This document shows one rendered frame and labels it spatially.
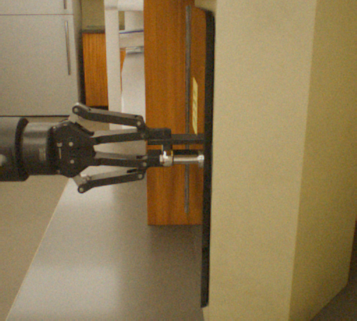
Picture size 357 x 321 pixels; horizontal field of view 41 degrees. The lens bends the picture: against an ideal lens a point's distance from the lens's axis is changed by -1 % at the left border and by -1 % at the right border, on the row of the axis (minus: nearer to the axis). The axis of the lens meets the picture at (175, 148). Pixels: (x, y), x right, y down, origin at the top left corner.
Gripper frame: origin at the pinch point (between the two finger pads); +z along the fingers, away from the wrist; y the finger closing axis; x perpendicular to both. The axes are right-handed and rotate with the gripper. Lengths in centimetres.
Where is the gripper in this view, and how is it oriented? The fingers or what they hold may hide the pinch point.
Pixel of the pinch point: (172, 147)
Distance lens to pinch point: 69.1
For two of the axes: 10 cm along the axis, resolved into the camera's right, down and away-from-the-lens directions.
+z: 10.0, -0.1, 0.4
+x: -0.4, -3.0, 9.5
